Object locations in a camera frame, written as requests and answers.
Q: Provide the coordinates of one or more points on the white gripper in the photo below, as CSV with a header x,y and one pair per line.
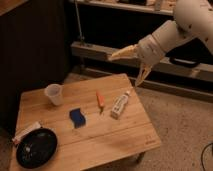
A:
x,y
148,51

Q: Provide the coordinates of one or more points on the white labelled plastic bottle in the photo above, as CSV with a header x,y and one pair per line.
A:
x,y
119,105

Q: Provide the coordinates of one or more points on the grey metal shelf rack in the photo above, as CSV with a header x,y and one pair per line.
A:
x,y
133,53

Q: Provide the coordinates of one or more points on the orange toy carrot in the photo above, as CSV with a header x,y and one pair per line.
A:
x,y
100,100

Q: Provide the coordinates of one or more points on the wooden low table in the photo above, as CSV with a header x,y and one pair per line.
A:
x,y
102,139

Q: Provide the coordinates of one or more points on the blue sponge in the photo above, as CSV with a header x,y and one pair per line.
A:
x,y
77,118

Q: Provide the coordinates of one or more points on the translucent plastic cup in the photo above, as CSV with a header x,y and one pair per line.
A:
x,y
54,93

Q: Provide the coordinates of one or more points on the white red tube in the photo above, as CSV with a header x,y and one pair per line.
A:
x,y
17,138

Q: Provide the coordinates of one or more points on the black round pan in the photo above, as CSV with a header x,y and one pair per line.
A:
x,y
36,148

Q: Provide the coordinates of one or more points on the black handle on shelf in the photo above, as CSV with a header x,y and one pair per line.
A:
x,y
187,64

